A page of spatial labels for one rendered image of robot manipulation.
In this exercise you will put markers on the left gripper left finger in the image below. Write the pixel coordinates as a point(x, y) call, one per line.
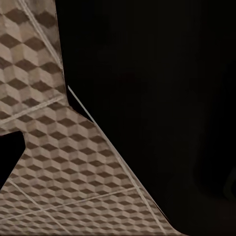
point(12, 146)

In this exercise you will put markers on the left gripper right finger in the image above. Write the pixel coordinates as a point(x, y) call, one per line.
point(228, 146)

